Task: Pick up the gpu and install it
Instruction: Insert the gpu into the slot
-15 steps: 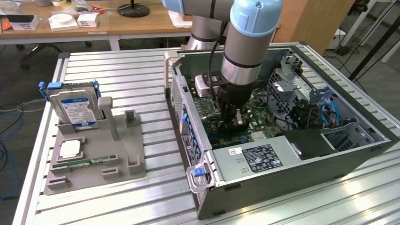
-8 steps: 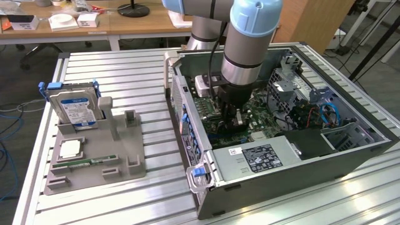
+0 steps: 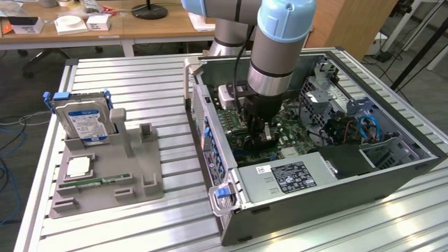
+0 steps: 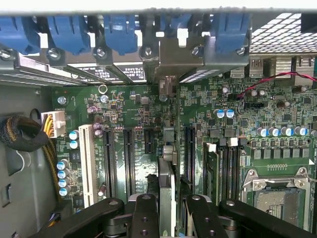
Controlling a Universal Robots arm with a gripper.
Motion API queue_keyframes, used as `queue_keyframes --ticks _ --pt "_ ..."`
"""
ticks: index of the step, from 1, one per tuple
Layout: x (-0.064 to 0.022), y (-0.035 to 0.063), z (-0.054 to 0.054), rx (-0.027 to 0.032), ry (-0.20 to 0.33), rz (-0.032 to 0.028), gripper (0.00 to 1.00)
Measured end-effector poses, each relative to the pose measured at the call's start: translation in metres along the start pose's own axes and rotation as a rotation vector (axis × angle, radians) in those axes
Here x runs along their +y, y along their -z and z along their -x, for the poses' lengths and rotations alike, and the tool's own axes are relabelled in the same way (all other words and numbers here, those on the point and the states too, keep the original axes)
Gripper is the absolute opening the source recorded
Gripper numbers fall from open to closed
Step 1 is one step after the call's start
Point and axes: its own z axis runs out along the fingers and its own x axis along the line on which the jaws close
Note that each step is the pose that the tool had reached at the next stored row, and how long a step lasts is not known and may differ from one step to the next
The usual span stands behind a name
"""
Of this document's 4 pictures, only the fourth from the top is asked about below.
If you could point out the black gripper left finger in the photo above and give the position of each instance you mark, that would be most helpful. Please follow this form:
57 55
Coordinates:
146 218

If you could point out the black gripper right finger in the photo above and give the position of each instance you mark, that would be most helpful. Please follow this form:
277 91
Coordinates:
205 218

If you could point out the installed dark RAM stick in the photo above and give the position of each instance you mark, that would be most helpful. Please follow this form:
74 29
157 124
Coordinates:
212 173

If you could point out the black RAM slot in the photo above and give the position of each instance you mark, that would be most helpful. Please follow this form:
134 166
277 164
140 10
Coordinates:
224 173
234 173

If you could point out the black long expansion slot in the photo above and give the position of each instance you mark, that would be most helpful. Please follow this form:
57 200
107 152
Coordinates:
129 161
109 163

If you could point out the CPU socket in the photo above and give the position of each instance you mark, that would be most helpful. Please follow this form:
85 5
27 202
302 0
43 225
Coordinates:
280 205

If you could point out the silver locking lever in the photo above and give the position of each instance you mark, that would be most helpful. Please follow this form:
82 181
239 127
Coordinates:
272 181

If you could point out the black short expansion slot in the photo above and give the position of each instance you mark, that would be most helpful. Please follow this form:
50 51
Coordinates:
149 141

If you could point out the white expansion slot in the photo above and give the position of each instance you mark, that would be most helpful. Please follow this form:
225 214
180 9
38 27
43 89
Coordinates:
88 163

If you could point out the green motherboard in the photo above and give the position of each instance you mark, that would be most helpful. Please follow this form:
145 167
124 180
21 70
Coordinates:
138 104

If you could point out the white power connector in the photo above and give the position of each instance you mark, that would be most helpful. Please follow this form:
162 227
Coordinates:
59 124

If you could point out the black open PC case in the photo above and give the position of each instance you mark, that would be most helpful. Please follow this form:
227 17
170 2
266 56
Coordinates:
227 62

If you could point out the silver slot screw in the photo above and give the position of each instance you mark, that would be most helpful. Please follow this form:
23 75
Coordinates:
5 55
240 51
100 52
195 50
148 51
53 53

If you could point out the blue slot retention clip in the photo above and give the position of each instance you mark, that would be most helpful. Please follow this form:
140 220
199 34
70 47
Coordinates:
120 34
230 32
68 34
17 34

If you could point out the silver slot blank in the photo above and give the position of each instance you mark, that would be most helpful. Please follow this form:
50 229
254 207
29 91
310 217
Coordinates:
37 66

